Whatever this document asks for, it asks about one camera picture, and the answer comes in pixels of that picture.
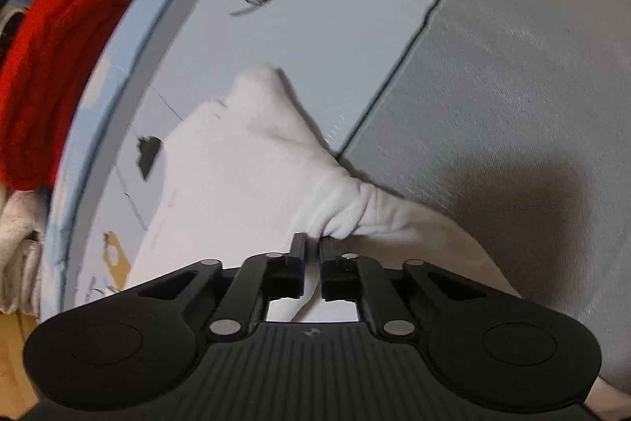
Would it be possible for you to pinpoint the white long-sleeve baby shirt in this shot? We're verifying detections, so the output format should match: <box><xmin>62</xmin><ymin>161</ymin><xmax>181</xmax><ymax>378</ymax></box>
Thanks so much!
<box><xmin>118</xmin><ymin>63</ymin><xmax>631</xmax><ymax>421</ymax></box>

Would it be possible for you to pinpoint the cream folded blanket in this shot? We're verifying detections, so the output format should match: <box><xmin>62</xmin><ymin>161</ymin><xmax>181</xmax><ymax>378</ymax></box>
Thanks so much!
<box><xmin>1</xmin><ymin>189</ymin><xmax>48</xmax><ymax>317</ymax></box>

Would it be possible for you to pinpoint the deer print bed sheet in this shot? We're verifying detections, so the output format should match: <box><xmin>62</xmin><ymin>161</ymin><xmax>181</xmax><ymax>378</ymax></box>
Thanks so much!
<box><xmin>62</xmin><ymin>0</ymin><xmax>439</xmax><ymax>310</ymax></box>

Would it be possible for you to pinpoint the red folded blanket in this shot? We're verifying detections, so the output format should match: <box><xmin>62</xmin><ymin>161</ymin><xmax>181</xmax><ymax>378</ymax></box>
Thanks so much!
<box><xmin>1</xmin><ymin>0</ymin><xmax>132</xmax><ymax>190</ymax></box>

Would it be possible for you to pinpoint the wooden bed frame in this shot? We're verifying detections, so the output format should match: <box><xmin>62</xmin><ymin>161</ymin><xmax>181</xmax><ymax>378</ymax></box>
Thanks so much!
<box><xmin>0</xmin><ymin>312</ymin><xmax>37</xmax><ymax>419</ymax></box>

